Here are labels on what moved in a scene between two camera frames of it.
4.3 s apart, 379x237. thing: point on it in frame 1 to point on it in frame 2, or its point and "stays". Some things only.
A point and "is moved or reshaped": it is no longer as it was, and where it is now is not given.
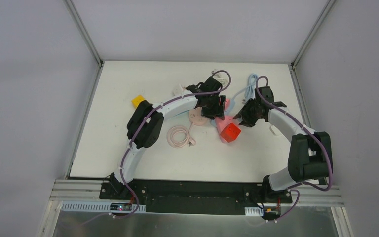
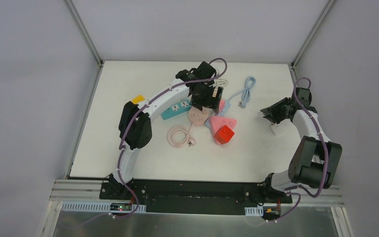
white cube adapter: [275, 131] stays
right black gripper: [250, 112] to [272, 113]
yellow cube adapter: [137, 99] stays
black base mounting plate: [198, 196] stays
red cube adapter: [230, 133] is moved or reshaped
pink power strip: [221, 124] is moved or reshaped
